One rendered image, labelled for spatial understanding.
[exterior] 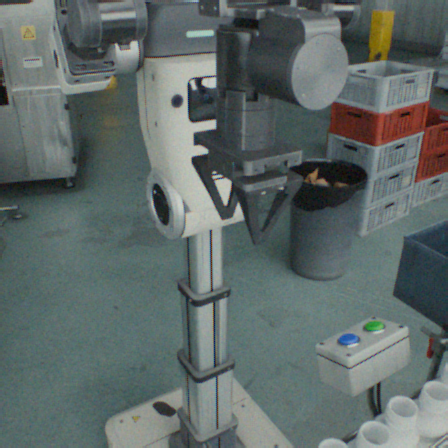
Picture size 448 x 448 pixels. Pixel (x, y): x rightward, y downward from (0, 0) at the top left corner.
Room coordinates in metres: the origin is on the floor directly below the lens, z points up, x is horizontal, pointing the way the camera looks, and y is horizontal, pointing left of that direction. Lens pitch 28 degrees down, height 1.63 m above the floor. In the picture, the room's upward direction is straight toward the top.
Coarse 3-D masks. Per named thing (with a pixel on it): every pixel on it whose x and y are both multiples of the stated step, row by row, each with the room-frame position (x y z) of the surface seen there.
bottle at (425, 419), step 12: (432, 384) 0.43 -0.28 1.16; (444, 384) 0.43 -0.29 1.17; (420, 396) 0.43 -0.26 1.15; (432, 396) 0.43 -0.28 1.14; (444, 396) 0.42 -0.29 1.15; (420, 408) 0.41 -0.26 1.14; (432, 408) 0.40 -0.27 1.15; (444, 408) 0.40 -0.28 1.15; (420, 420) 0.40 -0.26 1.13; (432, 420) 0.40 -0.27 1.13; (444, 420) 0.40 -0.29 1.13; (420, 432) 0.39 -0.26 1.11; (432, 432) 0.39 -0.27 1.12; (444, 432) 0.39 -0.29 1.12; (420, 444) 0.39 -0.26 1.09
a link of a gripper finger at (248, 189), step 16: (208, 160) 0.44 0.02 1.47; (224, 160) 0.41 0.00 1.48; (224, 176) 0.41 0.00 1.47; (240, 176) 0.40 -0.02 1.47; (256, 176) 0.40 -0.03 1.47; (272, 176) 0.40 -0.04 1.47; (288, 176) 0.42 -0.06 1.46; (240, 192) 0.39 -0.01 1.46; (256, 192) 0.39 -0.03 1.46; (272, 192) 0.41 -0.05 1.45; (288, 192) 0.41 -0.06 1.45; (256, 208) 0.39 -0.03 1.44; (272, 208) 0.42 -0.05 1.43; (256, 224) 0.40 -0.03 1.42; (272, 224) 0.42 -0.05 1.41; (256, 240) 0.41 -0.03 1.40
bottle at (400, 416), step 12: (396, 396) 0.41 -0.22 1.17; (396, 408) 0.41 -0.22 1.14; (408, 408) 0.40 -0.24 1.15; (384, 420) 0.40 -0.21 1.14; (396, 420) 0.38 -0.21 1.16; (408, 420) 0.38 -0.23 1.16; (396, 432) 0.38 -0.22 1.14; (408, 432) 0.38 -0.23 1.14; (396, 444) 0.37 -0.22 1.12; (408, 444) 0.37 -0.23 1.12
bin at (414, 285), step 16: (432, 224) 1.28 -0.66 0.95; (416, 240) 1.24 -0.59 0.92; (432, 240) 1.28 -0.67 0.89; (416, 256) 1.16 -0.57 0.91; (432, 256) 1.12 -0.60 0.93; (400, 272) 1.20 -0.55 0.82; (416, 272) 1.15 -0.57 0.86; (432, 272) 1.11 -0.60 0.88; (400, 288) 1.19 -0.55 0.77; (416, 288) 1.14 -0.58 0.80; (432, 288) 1.10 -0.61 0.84; (416, 304) 1.13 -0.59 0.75; (432, 304) 1.09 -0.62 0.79; (432, 320) 1.07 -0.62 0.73
